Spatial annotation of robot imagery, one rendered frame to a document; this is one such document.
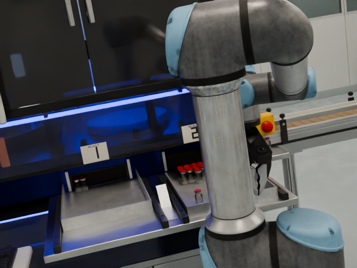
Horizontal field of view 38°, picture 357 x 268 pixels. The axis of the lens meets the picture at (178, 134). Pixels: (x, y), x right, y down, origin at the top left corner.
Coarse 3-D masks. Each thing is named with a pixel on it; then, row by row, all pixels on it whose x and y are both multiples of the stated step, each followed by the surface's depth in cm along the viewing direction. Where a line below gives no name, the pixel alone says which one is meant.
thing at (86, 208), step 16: (64, 192) 175; (80, 192) 175; (96, 192) 172; (112, 192) 170; (128, 192) 167; (144, 192) 161; (64, 208) 161; (80, 208) 160; (96, 208) 158; (112, 208) 146; (128, 208) 147; (144, 208) 148; (64, 224) 144; (80, 224) 145
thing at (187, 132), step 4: (192, 124) 173; (196, 124) 174; (184, 128) 173; (188, 128) 173; (184, 132) 173; (188, 132) 174; (184, 136) 174; (188, 136) 174; (196, 136) 174; (184, 140) 174; (188, 140) 174; (192, 140) 174; (196, 140) 175
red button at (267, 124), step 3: (264, 123) 176; (267, 123) 175; (270, 123) 176; (261, 126) 176; (264, 126) 175; (267, 126) 175; (270, 126) 176; (264, 129) 176; (267, 129) 176; (270, 129) 176; (267, 132) 177
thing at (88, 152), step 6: (96, 144) 168; (102, 144) 168; (84, 150) 168; (90, 150) 168; (102, 150) 169; (84, 156) 168; (90, 156) 168; (96, 156) 169; (102, 156) 169; (108, 156) 170; (84, 162) 168; (90, 162) 169
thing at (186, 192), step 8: (256, 176) 159; (168, 184) 167; (176, 184) 168; (192, 184) 166; (200, 184) 164; (272, 184) 145; (176, 192) 152; (184, 192) 159; (192, 192) 158; (264, 192) 142; (272, 192) 143; (184, 200) 153; (192, 200) 152; (208, 200) 150; (256, 200) 142; (264, 200) 143; (184, 208) 143; (192, 208) 139; (200, 208) 139; (208, 208) 140; (192, 216) 139
